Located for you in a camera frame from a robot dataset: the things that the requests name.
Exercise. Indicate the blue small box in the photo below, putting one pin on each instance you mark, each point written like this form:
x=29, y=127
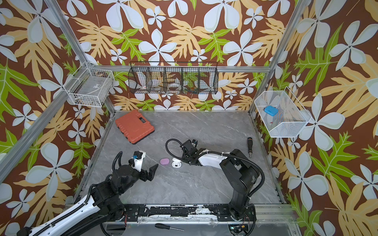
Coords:
x=270, y=110

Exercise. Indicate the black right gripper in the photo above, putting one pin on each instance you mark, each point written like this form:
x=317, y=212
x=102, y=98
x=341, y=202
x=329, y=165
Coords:
x=186, y=152

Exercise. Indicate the purple earbud charging case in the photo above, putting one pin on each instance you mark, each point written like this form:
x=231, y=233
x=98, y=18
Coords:
x=164, y=161

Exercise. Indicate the red plastic tool case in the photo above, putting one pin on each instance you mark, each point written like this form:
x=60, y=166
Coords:
x=134, y=126

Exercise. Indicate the aluminium frame post right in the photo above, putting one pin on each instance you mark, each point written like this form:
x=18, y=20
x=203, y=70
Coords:
x=288, y=33

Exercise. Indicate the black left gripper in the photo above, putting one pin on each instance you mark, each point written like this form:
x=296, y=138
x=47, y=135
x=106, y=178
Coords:
x=145, y=176

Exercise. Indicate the white wire basket left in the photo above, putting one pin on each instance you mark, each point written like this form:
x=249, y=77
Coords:
x=90, y=86

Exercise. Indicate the black handled screwdriver on table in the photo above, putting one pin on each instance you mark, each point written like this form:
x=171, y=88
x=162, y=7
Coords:
x=250, y=147

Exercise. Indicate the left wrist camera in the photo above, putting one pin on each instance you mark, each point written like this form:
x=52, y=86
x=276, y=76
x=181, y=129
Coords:
x=138, y=158

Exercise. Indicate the black wire basket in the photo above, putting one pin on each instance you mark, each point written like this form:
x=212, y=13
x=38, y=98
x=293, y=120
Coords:
x=173, y=77

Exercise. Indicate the aluminium frame post left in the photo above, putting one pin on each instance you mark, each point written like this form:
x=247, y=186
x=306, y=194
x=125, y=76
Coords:
x=74, y=42

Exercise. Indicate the aluminium frame post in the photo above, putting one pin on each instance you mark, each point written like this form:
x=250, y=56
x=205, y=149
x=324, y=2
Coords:
x=288, y=33
x=74, y=42

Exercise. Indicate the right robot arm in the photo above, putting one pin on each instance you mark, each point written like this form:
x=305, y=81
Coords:
x=244, y=176

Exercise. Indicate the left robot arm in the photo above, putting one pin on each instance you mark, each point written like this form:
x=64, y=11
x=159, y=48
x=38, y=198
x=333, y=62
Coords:
x=102, y=203

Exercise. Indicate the black screwdriver on front rail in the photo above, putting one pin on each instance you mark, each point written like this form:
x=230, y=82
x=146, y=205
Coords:
x=164, y=226

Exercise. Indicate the white earbud charging case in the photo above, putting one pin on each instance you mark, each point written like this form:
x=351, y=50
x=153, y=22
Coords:
x=176, y=163

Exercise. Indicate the white mesh basket right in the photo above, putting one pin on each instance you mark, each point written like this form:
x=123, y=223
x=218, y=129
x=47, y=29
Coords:
x=291, y=118

